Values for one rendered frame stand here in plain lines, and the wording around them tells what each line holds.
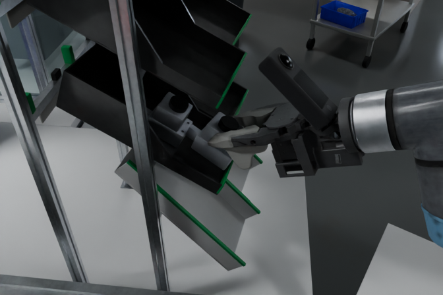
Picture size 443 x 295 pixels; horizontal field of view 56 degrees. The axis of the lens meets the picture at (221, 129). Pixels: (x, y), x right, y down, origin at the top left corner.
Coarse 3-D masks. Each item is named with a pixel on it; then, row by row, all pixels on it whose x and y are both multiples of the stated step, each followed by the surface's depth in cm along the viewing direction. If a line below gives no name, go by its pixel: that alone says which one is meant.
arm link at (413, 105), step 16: (400, 96) 48; (416, 96) 46; (432, 96) 45; (400, 112) 47; (416, 112) 46; (432, 112) 45; (400, 128) 47; (416, 128) 46; (432, 128) 45; (400, 144) 48; (416, 144) 48; (432, 144) 46; (432, 160) 46
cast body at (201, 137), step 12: (216, 120) 63; (228, 120) 62; (192, 132) 66; (204, 132) 62; (216, 132) 61; (192, 144) 65; (204, 144) 63; (204, 156) 65; (216, 156) 64; (228, 156) 63
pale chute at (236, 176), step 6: (234, 162) 95; (252, 162) 96; (258, 162) 96; (234, 168) 94; (228, 174) 92; (234, 174) 93; (240, 174) 95; (246, 174) 96; (234, 180) 92; (240, 180) 94; (240, 186) 93
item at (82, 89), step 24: (96, 48) 66; (72, 72) 61; (96, 72) 71; (120, 72) 72; (72, 96) 61; (96, 96) 60; (120, 96) 70; (96, 120) 62; (120, 120) 61; (192, 120) 73; (168, 144) 67; (168, 168) 64; (192, 168) 63; (216, 168) 68; (216, 192) 64
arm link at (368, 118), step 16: (368, 96) 50; (384, 96) 49; (352, 112) 50; (368, 112) 49; (384, 112) 48; (352, 128) 50; (368, 128) 49; (384, 128) 48; (368, 144) 50; (384, 144) 49
